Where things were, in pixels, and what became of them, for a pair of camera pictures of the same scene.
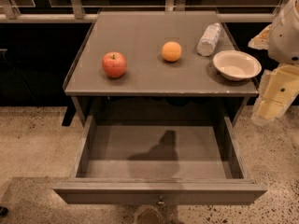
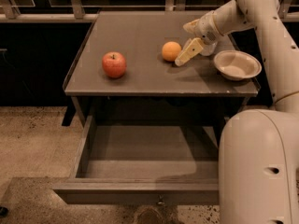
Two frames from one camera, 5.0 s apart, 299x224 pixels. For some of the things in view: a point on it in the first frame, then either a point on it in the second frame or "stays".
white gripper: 285,39 -> 206,27
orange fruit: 171,51 stays
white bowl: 236,65 stays
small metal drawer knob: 161,202 stays
